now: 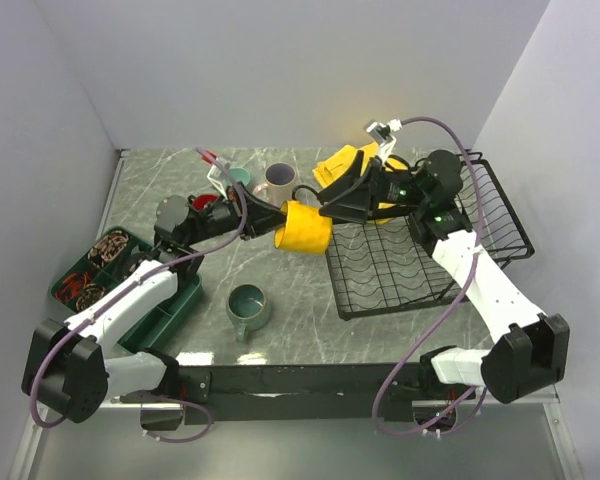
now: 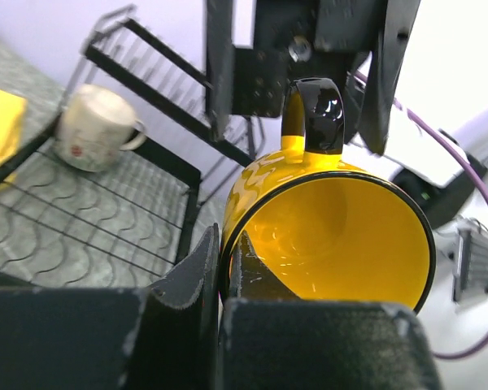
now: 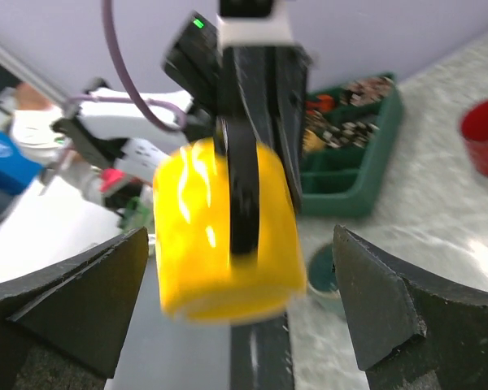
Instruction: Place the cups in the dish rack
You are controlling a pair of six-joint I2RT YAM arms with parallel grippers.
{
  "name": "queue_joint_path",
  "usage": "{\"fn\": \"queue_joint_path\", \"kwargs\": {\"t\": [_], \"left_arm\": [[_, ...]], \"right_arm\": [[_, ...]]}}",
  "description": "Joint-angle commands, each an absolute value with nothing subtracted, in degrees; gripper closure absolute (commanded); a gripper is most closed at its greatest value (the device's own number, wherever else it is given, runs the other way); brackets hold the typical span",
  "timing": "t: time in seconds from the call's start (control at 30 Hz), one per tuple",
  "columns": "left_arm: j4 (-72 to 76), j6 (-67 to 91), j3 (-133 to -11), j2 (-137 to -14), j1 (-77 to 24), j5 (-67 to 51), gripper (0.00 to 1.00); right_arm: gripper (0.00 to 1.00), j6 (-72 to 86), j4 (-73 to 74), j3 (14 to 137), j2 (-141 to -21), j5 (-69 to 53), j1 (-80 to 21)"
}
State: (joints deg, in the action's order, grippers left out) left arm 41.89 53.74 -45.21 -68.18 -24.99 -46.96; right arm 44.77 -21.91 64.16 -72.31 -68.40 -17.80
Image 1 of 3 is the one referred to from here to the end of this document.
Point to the small teal cup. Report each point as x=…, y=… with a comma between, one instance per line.
x=241, y=175

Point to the red mug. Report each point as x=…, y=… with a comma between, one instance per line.
x=200, y=202

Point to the green organizer tray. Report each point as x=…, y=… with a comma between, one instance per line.
x=103, y=267

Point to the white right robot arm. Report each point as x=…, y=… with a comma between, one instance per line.
x=419, y=236

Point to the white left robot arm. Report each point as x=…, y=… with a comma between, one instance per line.
x=68, y=368

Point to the yellow mug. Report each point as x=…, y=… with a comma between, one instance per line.
x=304, y=230

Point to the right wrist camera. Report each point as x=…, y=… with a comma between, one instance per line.
x=384, y=135

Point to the green glazed mug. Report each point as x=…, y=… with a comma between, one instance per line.
x=248, y=309

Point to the black front base bar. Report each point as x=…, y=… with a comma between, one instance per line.
x=290, y=392

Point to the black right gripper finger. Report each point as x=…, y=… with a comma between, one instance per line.
x=352, y=208
x=353, y=186

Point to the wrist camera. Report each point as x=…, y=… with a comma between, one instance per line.
x=384, y=135
x=215, y=175

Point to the pink mug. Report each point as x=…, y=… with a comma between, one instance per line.
x=279, y=182

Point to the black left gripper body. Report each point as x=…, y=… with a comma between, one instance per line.
x=219, y=218

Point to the yellow cloth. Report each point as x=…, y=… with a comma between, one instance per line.
x=329, y=170

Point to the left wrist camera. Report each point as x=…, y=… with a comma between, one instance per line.
x=215, y=175

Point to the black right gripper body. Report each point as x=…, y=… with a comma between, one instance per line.
x=402, y=189

